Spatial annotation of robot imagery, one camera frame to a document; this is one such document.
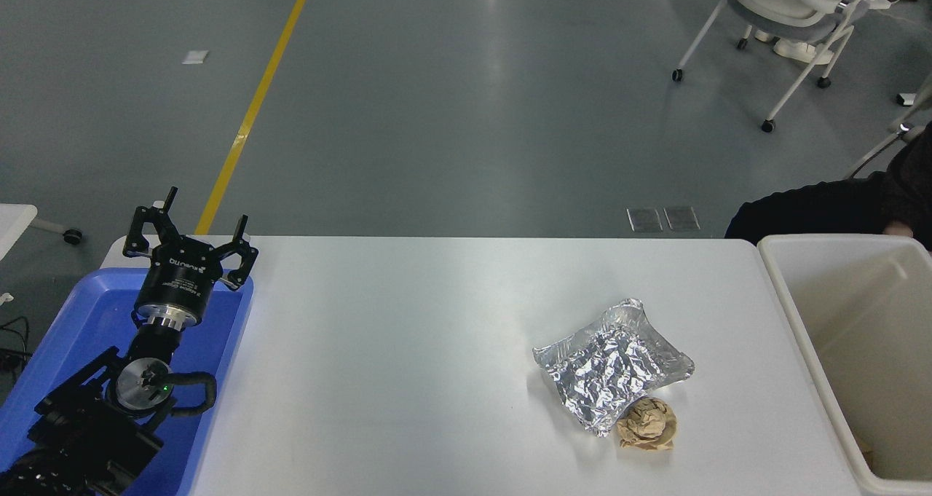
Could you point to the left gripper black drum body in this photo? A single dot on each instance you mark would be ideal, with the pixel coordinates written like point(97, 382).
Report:
point(178, 277)

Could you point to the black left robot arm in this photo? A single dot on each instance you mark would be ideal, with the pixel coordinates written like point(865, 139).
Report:
point(87, 423)

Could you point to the person's hand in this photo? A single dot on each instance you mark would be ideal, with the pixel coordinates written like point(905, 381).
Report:
point(900, 229)

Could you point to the blue plastic tray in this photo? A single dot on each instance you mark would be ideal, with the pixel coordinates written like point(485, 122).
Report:
point(87, 314)

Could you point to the white side table with caster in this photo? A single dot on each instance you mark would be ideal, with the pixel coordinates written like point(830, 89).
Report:
point(13, 223)

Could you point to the crumpled silver foil tray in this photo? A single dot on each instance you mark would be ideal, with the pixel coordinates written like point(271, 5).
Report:
point(611, 365)

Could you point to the metal floor plate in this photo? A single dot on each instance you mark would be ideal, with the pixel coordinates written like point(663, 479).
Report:
point(644, 220)
point(681, 219)

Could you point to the crumpled tan paper ball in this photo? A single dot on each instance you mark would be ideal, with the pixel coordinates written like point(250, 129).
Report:
point(648, 423)

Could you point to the person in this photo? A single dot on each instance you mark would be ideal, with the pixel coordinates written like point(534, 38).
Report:
point(815, 212)

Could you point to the white shoe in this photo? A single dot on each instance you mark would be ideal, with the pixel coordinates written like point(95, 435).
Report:
point(797, 50)

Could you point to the white rolling chair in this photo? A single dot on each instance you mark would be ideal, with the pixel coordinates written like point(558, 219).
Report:
point(790, 4)

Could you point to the large pale plastic bin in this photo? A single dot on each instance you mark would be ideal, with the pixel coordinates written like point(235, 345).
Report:
point(874, 336)

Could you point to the white furniture leg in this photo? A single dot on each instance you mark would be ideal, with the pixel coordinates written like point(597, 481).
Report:
point(906, 100)

